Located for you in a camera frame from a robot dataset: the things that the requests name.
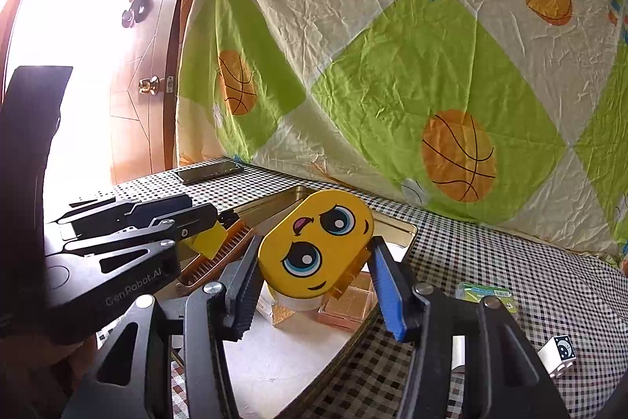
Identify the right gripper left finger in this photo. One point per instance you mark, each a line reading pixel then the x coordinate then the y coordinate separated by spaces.
pixel 132 373

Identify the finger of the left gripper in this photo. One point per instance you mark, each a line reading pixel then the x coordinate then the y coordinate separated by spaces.
pixel 110 216
pixel 174 226

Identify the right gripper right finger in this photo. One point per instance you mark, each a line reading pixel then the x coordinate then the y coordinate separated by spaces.
pixel 504 377

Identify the white moon toy block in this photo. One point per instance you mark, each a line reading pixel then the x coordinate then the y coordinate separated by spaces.
pixel 557 355

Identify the brown plastic comb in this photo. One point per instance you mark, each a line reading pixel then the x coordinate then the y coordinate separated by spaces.
pixel 202 269

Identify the green label clear plastic case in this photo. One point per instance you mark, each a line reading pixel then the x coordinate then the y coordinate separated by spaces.
pixel 474 293

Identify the yellow face toy box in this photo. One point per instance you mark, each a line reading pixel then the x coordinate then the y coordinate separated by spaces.
pixel 316 251

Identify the copper patterned white box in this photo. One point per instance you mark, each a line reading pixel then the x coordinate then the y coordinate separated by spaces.
pixel 348 312

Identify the dark phone on table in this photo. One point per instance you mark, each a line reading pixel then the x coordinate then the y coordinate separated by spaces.
pixel 207 171

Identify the wooden door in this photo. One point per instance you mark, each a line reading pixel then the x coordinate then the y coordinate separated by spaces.
pixel 109 133

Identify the white paper tin liner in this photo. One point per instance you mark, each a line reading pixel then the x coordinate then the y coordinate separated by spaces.
pixel 278 371

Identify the checkered tablecloth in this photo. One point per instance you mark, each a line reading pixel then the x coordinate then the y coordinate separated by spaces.
pixel 572 309

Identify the brass door knob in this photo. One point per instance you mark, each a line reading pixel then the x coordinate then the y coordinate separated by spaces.
pixel 150 86

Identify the basketball print bed sheet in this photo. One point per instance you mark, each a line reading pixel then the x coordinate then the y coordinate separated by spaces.
pixel 509 113

